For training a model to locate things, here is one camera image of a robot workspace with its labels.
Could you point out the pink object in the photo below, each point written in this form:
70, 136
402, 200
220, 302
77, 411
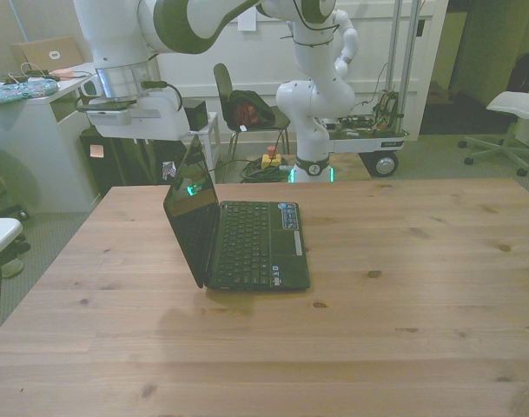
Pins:
64, 73

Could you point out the white desk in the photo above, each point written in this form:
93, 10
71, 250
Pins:
34, 147

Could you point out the black and red bag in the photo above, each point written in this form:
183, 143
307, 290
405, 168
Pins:
251, 108

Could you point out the light sneaker shoe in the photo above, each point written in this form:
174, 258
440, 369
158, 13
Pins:
13, 268

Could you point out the black laptop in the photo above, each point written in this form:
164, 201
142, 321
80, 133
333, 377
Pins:
255, 243

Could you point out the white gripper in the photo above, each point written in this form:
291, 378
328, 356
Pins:
160, 117

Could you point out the black box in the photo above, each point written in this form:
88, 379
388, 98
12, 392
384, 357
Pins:
196, 114

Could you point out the white wheeled equipment cart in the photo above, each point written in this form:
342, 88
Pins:
368, 139

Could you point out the black plastic chair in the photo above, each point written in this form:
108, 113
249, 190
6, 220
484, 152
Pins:
222, 91

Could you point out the white side table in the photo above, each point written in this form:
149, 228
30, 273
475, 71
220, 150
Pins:
212, 130

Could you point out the white swivel office chair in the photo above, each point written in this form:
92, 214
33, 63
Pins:
507, 108

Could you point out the patterned blue cushion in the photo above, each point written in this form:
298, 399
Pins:
21, 92

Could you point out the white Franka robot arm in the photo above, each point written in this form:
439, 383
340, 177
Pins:
116, 43

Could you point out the large flat cardboard box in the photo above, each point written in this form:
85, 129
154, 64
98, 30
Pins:
47, 51

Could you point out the white wall paper sheet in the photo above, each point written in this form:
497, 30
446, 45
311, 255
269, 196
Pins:
247, 21

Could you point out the yellow emergency stop button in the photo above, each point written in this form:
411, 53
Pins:
271, 158

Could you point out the orange sticky note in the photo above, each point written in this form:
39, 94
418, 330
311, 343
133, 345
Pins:
96, 151

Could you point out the black under-desk cabinet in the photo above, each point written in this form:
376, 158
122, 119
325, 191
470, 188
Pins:
116, 169

